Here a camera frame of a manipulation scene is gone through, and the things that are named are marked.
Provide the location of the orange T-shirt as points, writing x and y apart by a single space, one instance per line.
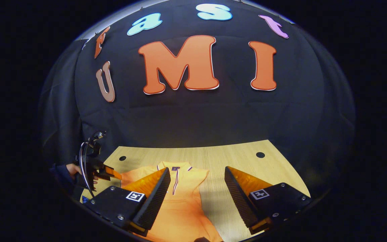
183 208

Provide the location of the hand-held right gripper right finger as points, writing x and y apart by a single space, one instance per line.
242 205

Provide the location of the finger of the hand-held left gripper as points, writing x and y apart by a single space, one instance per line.
111 173

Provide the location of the blue screen phone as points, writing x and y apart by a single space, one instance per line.
85 200

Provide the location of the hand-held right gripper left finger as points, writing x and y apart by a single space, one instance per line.
153 205

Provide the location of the black backdrop cloth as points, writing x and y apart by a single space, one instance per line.
213 117

